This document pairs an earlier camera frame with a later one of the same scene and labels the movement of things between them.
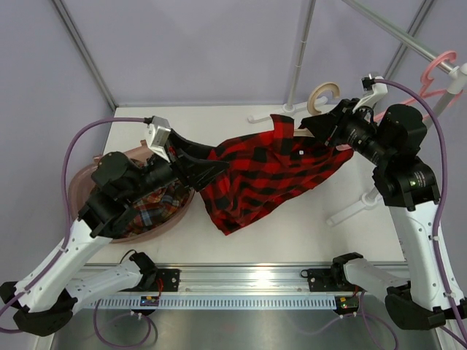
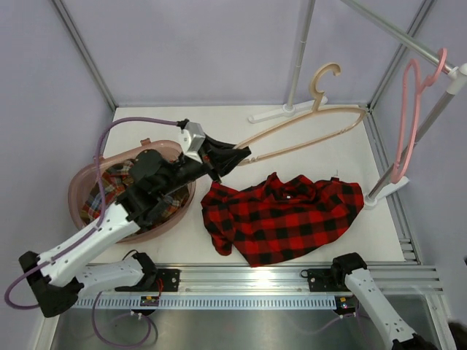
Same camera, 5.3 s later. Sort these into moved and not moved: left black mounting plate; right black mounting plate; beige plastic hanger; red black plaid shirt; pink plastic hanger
Moved: pink plastic hanger; red black plaid shirt; beige plastic hanger
Not moved: right black mounting plate; left black mounting plate
